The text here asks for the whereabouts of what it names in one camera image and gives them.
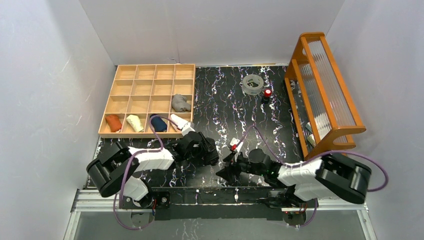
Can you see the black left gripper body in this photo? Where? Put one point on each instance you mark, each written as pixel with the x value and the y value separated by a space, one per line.
pixel 208 150

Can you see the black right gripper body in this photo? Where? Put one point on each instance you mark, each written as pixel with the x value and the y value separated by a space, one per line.
pixel 235 169

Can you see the black striped underwear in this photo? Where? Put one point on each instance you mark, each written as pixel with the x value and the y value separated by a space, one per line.
pixel 211 155

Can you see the grey beige underwear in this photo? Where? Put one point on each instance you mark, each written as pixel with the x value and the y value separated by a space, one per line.
pixel 179 103

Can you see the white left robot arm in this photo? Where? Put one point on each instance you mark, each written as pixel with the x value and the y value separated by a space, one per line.
pixel 113 172

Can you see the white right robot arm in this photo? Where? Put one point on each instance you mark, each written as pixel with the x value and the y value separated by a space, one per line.
pixel 331 175

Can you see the rolled white underwear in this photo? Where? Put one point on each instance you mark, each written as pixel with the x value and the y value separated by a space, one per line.
pixel 178 122

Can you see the rolled blue underwear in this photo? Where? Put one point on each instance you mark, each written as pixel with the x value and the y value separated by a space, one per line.
pixel 157 123

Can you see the rolled cream underwear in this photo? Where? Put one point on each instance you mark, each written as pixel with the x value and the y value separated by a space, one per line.
pixel 135 122

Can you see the clear tape roll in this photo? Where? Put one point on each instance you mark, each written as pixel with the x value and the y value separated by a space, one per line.
pixel 252 84

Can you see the rolled orange underwear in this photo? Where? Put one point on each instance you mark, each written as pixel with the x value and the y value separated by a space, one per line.
pixel 113 122

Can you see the red small cap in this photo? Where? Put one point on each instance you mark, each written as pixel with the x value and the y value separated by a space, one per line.
pixel 267 93

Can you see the wooden compartment tray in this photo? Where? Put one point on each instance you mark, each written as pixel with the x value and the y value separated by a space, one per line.
pixel 145 89

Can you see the orange wooden rack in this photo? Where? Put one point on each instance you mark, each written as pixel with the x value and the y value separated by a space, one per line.
pixel 323 110

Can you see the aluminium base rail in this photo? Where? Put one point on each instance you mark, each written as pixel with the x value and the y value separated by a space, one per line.
pixel 227 213

